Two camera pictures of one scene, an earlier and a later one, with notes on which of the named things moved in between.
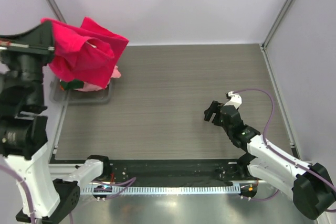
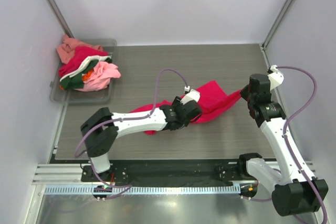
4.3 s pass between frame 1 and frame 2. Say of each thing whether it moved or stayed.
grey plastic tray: stayed
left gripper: moved
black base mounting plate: stayed
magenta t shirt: moved
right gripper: moved
